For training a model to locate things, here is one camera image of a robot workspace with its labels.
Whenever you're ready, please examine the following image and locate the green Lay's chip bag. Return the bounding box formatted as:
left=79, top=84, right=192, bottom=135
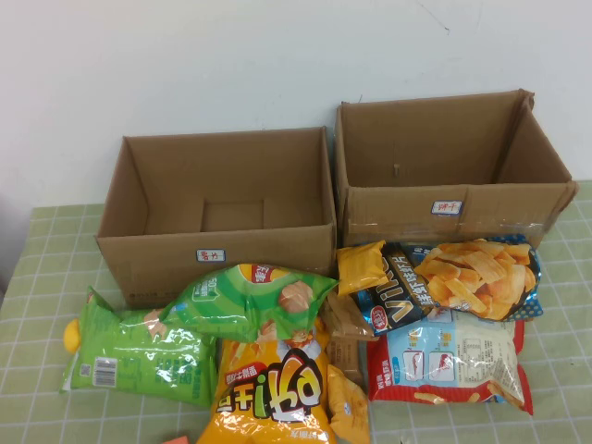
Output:
left=159, top=262, right=340, bottom=344

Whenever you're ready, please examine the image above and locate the small yellow snack packet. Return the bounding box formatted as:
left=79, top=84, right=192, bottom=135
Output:
left=336, top=240, right=389, bottom=297
left=326, top=364, right=371, bottom=444

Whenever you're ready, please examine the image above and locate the low brown cardboard box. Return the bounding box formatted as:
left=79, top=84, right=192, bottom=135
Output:
left=94, top=125, right=339, bottom=310

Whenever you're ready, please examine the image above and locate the large orange chip bag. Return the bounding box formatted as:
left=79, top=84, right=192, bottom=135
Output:
left=196, top=318, right=339, bottom=444

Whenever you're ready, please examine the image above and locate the tall brown cardboard box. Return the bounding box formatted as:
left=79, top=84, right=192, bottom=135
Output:
left=333, top=87, right=580, bottom=251

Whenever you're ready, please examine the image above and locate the black Vikar shrimp chip bag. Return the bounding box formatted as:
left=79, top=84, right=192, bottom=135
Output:
left=351, top=234, right=545, bottom=337

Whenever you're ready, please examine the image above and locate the green chip bag with barcode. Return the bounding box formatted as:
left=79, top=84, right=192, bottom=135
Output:
left=58, top=285, right=218, bottom=409

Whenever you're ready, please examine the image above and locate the yellow rubber duck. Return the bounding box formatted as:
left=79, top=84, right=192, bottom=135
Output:
left=63, top=318, right=84, bottom=355

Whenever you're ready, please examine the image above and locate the tan striped snack packet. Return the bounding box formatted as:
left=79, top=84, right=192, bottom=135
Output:
left=321, top=290, right=378, bottom=342

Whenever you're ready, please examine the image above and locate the green checked tablecloth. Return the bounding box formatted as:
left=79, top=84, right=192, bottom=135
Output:
left=0, top=179, right=592, bottom=444

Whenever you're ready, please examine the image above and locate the red white shrimp stick bag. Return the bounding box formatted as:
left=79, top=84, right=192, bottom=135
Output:
left=366, top=314, right=534, bottom=416

